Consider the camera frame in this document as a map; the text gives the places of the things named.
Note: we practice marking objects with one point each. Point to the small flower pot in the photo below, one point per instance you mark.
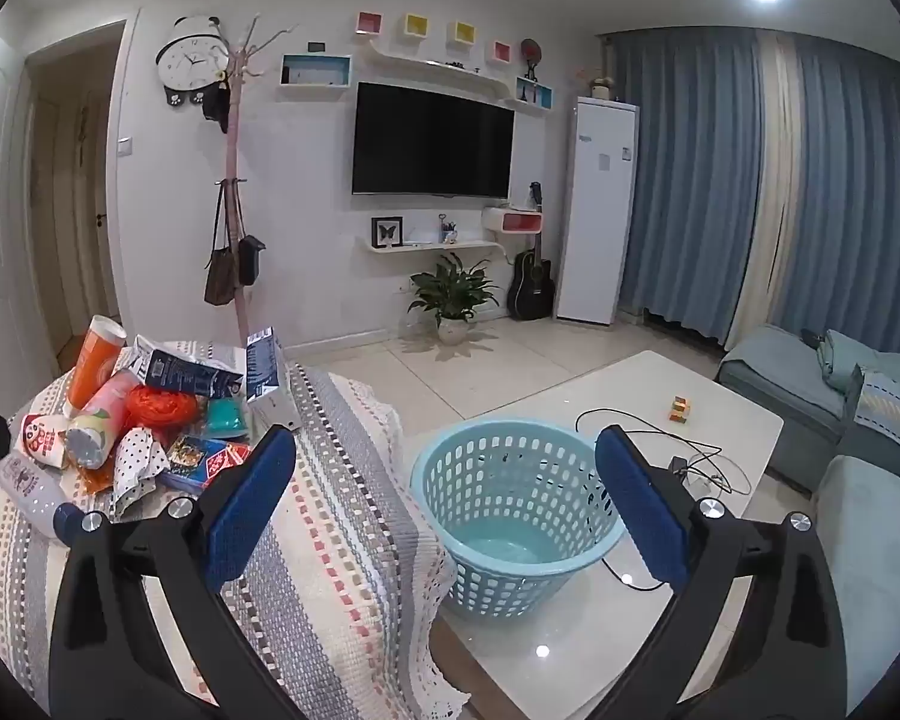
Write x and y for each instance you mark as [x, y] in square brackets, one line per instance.
[600, 86]

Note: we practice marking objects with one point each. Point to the striped knitted blanket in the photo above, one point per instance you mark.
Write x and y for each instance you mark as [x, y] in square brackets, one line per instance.
[345, 525]

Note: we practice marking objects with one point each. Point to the cream curtain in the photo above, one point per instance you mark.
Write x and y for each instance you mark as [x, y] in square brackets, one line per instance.
[769, 187]

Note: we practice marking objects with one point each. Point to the dark blue snack bag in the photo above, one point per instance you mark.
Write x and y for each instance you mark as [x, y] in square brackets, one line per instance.
[184, 375]

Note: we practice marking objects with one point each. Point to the white and red paper wrapper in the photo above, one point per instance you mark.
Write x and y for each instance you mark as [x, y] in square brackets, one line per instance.
[41, 444]

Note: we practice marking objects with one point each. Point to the green potted plant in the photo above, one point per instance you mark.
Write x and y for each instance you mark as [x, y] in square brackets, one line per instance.
[454, 289]

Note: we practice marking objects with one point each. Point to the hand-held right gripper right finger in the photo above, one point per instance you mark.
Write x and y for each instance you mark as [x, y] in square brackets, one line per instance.
[637, 502]

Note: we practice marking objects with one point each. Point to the orange plastic bag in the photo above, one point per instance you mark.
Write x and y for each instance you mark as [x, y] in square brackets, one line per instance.
[161, 409]

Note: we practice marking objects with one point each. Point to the white polka dot bag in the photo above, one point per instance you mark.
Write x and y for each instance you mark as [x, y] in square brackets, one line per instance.
[136, 465]

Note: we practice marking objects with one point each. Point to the red table tennis paddle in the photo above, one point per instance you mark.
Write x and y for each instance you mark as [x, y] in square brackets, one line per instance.
[531, 50]

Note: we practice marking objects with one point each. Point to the light blue plastic basket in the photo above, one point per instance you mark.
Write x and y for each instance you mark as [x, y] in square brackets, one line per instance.
[510, 547]

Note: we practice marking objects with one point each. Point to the panda wall clock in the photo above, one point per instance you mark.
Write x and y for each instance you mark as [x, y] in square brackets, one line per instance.
[191, 60]

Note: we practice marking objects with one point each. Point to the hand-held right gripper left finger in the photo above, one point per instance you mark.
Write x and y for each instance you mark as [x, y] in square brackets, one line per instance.
[251, 502]

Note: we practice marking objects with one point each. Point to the black power adapter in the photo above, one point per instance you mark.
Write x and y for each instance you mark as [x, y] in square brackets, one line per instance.
[679, 464]

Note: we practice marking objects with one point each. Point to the white low wall shelf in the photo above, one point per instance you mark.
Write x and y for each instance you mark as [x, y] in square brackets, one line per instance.
[427, 246]

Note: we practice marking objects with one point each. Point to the patterned grey cushion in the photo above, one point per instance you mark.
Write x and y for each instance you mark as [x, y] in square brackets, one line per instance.
[889, 416]

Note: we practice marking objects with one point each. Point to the small black bag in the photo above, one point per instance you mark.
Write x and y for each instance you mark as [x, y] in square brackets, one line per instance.
[251, 259]

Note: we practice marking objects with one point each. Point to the grey-blue sofa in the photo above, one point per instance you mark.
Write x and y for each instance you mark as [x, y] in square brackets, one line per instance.
[787, 382]

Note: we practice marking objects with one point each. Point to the brown handbag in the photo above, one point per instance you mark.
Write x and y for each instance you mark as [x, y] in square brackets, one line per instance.
[221, 281]

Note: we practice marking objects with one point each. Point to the small blue-lined box shelf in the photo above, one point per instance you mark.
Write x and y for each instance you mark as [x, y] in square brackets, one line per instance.
[534, 93]

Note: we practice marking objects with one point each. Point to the black guitar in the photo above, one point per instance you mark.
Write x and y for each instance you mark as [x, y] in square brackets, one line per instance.
[531, 285]

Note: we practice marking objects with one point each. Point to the cream inner door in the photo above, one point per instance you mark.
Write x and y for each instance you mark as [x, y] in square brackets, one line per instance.
[90, 240]

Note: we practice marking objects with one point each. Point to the pen holder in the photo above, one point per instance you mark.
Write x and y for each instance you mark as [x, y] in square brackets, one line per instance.
[447, 232]

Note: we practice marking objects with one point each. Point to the black wall television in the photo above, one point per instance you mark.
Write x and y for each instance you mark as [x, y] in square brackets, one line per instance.
[431, 139]

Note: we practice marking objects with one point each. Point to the pink cube wall shelf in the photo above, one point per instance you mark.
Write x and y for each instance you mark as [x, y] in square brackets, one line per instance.
[501, 52]
[367, 23]

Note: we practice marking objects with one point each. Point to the red and white wall box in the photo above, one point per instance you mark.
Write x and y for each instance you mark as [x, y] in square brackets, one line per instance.
[511, 221]

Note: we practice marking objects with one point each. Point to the large blue-lined box shelf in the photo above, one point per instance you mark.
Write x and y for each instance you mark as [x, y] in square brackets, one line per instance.
[315, 71]

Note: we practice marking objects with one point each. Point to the blue curtain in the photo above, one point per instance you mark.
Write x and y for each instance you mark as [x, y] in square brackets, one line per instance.
[690, 187]

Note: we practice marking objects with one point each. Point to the teal snack packet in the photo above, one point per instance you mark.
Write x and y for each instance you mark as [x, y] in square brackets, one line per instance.
[226, 418]

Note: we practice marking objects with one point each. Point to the orange paper cup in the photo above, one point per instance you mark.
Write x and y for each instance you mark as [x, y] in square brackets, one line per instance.
[94, 364]

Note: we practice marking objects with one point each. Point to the yellow cube wall shelf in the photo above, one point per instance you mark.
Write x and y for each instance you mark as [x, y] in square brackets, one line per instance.
[463, 32]
[415, 26]

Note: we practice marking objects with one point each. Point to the black hanging cap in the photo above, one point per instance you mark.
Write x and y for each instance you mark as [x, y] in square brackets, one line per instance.
[214, 105]

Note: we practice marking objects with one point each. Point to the pink snack canister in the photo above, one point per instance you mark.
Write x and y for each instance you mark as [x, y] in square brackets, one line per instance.
[105, 420]

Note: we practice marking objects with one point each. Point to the white charger plug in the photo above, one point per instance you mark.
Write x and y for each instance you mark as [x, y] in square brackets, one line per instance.
[705, 484]

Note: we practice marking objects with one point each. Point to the colourful puzzle cube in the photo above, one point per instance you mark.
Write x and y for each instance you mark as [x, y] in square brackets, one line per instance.
[679, 409]

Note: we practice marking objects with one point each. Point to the teal folded cushion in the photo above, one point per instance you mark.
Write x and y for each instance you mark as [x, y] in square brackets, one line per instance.
[859, 360]

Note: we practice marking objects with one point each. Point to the butterfly picture frame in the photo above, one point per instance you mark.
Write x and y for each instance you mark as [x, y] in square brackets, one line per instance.
[386, 232]

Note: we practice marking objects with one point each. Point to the blue and red card box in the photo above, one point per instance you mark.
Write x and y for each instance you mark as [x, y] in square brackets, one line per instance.
[206, 461]

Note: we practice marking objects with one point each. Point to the white room door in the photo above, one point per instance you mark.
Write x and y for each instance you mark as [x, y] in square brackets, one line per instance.
[0, 255]

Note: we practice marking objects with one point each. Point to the white bottle with blue cap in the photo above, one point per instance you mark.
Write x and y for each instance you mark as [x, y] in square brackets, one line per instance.
[26, 495]

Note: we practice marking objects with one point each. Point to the blue and white carton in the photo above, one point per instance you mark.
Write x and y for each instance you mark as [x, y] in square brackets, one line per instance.
[270, 382]

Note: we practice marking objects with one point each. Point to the pink coat rack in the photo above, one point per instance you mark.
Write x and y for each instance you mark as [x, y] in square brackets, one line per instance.
[232, 142]

